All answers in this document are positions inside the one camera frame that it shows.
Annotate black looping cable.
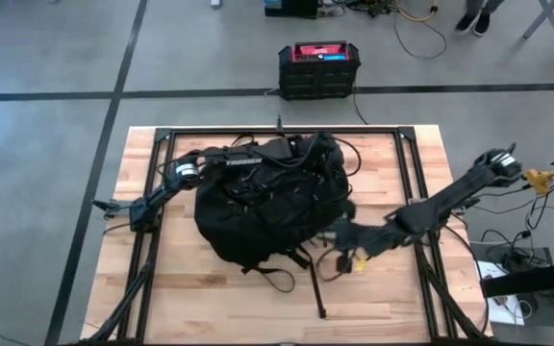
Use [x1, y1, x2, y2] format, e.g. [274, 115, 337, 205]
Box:
[332, 136, 364, 178]

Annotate black red equipment case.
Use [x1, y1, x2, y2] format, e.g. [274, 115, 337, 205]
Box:
[277, 40, 362, 101]

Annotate tangled floor cables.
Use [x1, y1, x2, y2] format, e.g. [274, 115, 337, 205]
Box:
[318, 0, 399, 19]

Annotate black flat bar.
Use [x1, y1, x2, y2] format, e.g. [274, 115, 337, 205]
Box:
[480, 257, 554, 298]

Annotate black metal table frame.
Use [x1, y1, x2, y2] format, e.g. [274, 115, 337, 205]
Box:
[67, 125, 494, 346]

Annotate grey metal leg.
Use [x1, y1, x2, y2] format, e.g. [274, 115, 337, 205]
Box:
[521, 0, 554, 39]

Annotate yellow cable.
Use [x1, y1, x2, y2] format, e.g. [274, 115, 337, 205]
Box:
[393, 1, 440, 23]

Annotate black power adapter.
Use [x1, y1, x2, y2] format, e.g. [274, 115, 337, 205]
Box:
[500, 249, 528, 273]

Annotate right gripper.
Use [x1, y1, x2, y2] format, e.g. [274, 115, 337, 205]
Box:
[315, 221, 393, 257]

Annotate black fabric backpack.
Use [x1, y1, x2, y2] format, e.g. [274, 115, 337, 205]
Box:
[193, 133, 359, 320]

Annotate white paper sheet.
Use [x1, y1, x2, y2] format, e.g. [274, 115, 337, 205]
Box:
[477, 259, 526, 324]

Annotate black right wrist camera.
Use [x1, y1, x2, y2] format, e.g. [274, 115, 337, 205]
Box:
[335, 253, 356, 275]

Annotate person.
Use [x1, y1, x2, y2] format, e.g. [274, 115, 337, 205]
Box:
[453, 0, 505, 37]

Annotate grey metal table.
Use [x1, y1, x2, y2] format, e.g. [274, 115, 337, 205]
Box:
[467, 238, 554, 346]

